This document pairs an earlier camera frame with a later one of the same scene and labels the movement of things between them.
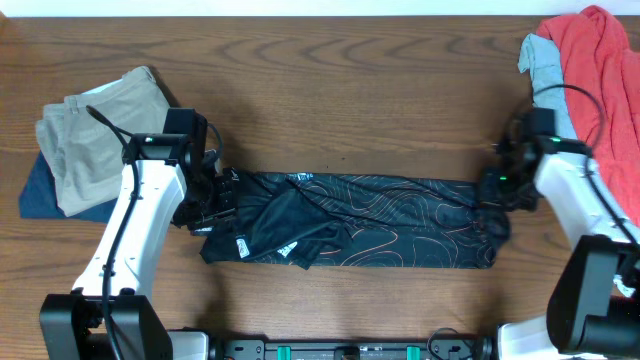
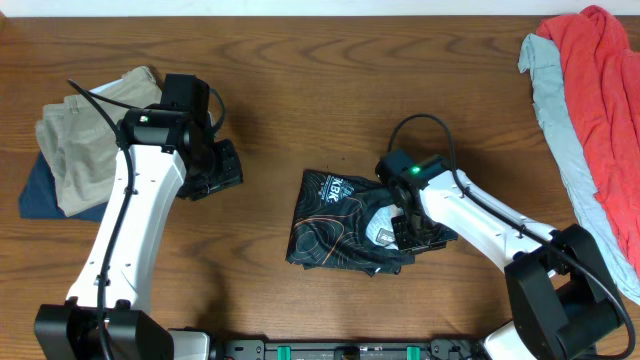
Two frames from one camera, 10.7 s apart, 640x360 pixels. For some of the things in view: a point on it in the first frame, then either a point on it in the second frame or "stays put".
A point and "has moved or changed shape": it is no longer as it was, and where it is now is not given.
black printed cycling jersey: [346, 220] has moved or changed shape
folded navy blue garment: [38, 198] stays put
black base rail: [451, 348] stays put
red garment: [602, 76] stays put
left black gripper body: [223, 195] -> [220, 170]
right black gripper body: [493, 189] -> [423, 236]
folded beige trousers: [87, 155] stays put
